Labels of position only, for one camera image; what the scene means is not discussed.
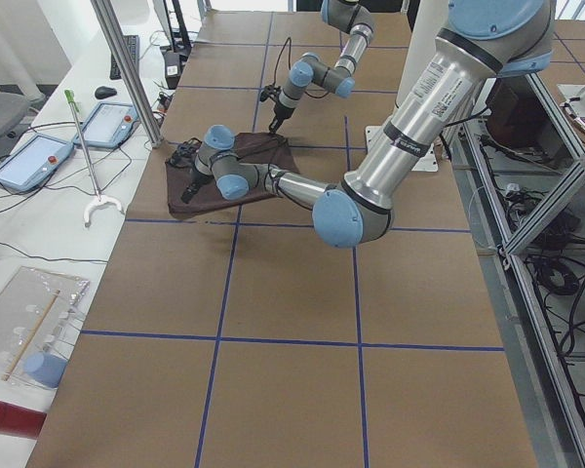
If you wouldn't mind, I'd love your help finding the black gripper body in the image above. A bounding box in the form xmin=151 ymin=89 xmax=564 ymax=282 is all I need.
xmin=187 ymin=166 xmax=210 ymax=191
xmin=272 ymin=100 xmax=293 ymax=124

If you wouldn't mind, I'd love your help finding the dark brown t-shirt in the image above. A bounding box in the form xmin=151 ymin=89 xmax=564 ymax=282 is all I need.
xmin=165 ymin=133 xmax=298 ymax=218

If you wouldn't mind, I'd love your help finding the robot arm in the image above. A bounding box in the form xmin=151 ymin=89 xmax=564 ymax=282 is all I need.
xmin=260 ymin=0 xmax=375 ymax=135
xmin=181 ymin=1 xmax=556 ymax=248

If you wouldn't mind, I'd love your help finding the teach pendant far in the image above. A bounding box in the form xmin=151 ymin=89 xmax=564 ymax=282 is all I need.
xmin=82 ymin=101 xmax=138 ymax=149

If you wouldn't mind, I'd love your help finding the teach pendant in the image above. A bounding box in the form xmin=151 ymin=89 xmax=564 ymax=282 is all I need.
xmin=82 ymin=101 xmax=138 ymax=149
xmin=0 ymin=135 xmax=74 ymax=192

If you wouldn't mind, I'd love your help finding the black computer mouse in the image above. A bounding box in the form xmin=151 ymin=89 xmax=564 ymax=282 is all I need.
xmin=94 ymin=86 xmax=117 ymax=100

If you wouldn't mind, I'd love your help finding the reacher grabber tool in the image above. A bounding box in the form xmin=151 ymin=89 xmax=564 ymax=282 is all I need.
xmin=64 ymin=89 xmax=124 ymax=228

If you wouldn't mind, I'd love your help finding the black keyboard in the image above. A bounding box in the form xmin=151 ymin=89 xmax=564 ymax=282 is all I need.
xmin=109 ymin=33 xmax=141 ymax=81

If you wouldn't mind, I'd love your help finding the teach pendant near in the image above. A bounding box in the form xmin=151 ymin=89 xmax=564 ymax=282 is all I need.
xmin=0 ymin=135 xmax=74 ymax=192

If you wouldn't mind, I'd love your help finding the white central pillar base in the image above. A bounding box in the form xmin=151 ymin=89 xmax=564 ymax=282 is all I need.
xmin=359 ymin=1 xmax=449 ymax=170

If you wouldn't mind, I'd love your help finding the wooden stick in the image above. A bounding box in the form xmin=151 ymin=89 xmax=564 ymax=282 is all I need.
xmin=1 ymin=290 xmax=60 ymax=381

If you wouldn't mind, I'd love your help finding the clear plastic bag sheet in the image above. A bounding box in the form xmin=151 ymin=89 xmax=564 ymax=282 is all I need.
xmin=0 ymin=267 xmax=90 ymax=389

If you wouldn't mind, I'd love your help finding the blue plastic cap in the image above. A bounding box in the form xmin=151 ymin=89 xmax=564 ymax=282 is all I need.
xmin=23 ymin=352 xmax=67 ymax=388

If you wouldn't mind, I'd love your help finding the red cylinder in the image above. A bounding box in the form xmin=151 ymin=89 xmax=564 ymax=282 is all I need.
xmin=0 ymin=401 xmax=47 ymax=440

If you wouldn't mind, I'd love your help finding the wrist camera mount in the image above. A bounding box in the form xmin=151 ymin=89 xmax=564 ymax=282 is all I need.
xmin=259 ymin=84 xmax=281 ymax=102
xmin=168 ymin=137 xmax=202 ymax=169

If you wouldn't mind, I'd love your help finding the aluminium frame post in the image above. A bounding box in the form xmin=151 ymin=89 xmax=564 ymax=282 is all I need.
xmin=91 ymin=0 xmax=164 ymax=148

